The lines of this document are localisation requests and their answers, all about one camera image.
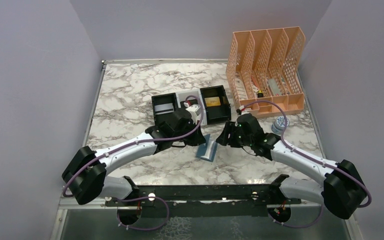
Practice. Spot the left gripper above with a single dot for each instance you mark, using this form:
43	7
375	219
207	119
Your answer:
198	138

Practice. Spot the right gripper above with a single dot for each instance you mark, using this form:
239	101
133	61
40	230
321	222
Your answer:
230	127

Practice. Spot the blue card holder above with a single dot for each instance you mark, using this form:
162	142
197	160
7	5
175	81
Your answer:
207	151

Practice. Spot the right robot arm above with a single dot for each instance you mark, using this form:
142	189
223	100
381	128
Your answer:
336	185

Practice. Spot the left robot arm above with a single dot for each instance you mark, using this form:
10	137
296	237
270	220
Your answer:
87	175

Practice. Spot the gold credit card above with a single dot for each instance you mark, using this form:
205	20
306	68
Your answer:
212	101

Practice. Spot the white magnetic stripe card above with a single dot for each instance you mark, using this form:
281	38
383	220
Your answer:
164	108

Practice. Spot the white labelled box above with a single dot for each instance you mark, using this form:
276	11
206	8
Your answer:
240	89

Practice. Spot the yellow tipped marker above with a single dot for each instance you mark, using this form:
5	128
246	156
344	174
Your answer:
260	94

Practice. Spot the orange file organizer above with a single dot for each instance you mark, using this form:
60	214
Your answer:
258	55

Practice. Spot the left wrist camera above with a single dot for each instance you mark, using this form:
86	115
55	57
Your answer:
194	109

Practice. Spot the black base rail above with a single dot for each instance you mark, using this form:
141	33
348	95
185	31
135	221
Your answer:
194	201

